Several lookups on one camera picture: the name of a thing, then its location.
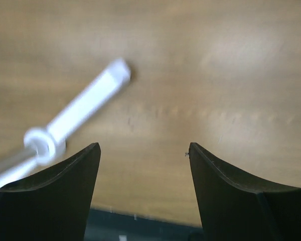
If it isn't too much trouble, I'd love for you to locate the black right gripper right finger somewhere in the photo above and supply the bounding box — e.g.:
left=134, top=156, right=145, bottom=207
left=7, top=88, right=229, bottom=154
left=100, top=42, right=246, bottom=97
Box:
left=189, top=143, right=301, bottom=240

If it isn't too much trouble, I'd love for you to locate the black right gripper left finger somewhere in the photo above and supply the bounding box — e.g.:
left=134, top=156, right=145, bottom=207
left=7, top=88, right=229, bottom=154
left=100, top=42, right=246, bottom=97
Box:
left=0, top=143, right=101, bottom=240

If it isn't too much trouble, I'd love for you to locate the silver white clothes rack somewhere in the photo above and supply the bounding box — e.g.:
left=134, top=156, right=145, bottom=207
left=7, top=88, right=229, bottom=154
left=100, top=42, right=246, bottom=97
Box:
left=0, top=59, right=131, bottom=188

